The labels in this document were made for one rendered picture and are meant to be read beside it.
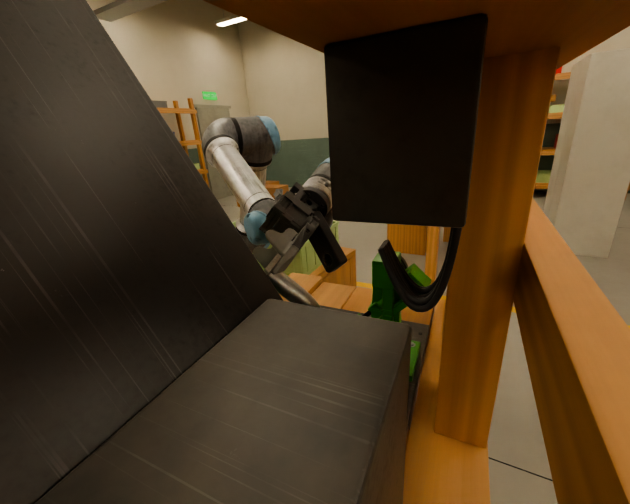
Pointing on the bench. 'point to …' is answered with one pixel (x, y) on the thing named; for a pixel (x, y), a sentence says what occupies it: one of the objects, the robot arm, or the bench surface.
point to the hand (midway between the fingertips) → (276, 275)
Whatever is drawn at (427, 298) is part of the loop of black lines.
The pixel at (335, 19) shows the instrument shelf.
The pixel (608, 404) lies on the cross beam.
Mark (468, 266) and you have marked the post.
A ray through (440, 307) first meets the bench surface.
